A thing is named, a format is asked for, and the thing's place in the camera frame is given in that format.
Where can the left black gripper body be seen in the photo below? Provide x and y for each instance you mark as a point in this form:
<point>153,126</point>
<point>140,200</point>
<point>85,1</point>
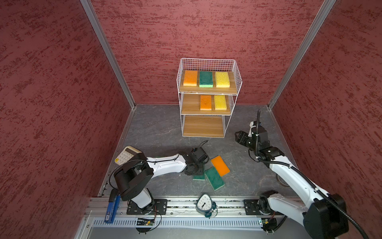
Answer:
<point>197,170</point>

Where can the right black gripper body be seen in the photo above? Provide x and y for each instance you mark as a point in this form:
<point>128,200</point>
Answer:
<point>252,145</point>

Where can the dark green sponge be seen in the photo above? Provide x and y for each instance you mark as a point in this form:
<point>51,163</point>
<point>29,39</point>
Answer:
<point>206,79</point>
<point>214,178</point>
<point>199,177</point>

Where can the orange sponge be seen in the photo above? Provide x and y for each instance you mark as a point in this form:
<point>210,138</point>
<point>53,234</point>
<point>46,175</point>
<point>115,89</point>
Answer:
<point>205,102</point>
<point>190,78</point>
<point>220,166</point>

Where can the yellow sponge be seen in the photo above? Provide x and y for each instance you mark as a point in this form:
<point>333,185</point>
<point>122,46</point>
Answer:
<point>222,80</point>
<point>220,103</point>

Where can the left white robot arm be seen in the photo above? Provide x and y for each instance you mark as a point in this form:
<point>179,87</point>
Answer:
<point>136,170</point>

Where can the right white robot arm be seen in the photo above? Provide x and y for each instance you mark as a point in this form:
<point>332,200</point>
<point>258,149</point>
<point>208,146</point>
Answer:
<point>323,215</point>

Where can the bottom wooden shelf board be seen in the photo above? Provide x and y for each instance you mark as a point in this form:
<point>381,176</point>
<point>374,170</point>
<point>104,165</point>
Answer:
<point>203,126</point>

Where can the wooden shelf board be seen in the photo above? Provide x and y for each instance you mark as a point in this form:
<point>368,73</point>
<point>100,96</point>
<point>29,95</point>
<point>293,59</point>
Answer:
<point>232,90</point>
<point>203,126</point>
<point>190,105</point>

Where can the top wooden shelf board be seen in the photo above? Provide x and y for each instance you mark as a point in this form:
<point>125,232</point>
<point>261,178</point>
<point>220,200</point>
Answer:
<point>232,90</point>

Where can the middle wooden shelf board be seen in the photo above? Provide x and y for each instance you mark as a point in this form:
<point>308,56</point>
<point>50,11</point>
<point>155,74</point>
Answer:
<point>190,105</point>

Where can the white kitchen timer dial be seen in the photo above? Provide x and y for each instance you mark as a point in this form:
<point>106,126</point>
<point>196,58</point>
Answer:
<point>206,206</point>

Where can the brown tape roll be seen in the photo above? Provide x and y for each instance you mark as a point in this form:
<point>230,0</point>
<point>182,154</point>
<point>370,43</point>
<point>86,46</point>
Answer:
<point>281,181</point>

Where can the beige calculator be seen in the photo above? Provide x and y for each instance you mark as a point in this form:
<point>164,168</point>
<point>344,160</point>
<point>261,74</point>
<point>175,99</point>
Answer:
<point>127,154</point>

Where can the blue stapler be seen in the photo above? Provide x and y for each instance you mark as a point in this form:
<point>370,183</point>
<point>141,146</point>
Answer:
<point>113,204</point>

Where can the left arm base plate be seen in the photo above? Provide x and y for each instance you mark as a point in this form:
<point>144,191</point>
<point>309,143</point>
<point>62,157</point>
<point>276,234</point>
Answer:
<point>159,206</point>

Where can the white wire shelf rack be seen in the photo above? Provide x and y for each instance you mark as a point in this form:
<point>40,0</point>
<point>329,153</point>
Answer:
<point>212,65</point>

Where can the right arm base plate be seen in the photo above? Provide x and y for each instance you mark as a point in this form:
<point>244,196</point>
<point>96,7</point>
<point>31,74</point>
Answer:
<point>252,207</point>

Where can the aluminium mounting rail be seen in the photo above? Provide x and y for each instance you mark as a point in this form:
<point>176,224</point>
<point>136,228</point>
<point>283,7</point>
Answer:
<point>276,204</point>

